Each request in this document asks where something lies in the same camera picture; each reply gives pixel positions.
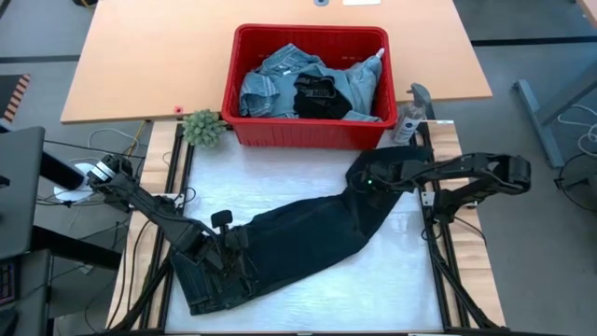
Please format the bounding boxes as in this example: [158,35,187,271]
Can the black printed garment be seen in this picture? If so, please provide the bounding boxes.
[292,72,354,121]

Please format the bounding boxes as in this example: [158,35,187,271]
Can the gray equipment case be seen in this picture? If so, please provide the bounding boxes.
[0,248,53,336]

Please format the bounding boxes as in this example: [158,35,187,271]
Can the plain light blue garment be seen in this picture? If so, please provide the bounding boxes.
[279,56,386,126]

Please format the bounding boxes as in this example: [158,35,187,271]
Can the black orange striped mat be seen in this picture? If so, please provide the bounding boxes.
[0,73,33,125]

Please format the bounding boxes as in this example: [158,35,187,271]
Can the black desk beam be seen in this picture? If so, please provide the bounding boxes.
[30,148,123,271]

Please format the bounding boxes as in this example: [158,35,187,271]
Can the black aluminium table frame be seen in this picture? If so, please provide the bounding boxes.
[105,119,507,336]

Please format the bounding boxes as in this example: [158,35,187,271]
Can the light wooden desk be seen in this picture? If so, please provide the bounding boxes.
[60,0,494,125]

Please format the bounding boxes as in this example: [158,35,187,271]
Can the white round floor plate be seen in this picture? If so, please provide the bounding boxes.
[52,161,94,203]

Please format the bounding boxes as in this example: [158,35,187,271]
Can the gray metal table leg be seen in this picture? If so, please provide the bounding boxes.
[513,59,597,170]

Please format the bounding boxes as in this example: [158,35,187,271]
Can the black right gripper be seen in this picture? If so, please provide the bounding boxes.
[345,158,414,196]

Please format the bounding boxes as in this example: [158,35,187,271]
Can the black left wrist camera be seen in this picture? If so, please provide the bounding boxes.
[210,209,235,234]

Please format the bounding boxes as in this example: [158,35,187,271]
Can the white floor cable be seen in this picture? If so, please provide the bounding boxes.
[556,104,597,159]

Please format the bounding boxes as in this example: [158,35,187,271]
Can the clear spray bottle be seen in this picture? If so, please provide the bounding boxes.
[391,82,434,146]

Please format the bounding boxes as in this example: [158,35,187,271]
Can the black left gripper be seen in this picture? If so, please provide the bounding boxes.
[184,226,253,284]

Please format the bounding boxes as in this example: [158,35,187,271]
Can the black floor cable loop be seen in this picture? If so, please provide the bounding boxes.
[553,152,597,217]

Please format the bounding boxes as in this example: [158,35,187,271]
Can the dark denim jeans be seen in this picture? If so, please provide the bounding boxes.
[169,145,434,317]

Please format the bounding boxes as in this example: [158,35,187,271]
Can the striped light blue shirt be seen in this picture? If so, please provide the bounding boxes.
[238,42,327,119]

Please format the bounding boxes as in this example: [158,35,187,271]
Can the potted green artificial plant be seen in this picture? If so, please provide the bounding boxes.
[181,108,229,150]

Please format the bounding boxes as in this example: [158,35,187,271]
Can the red plastic laundry bin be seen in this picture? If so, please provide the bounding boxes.
[219,22,399,152]

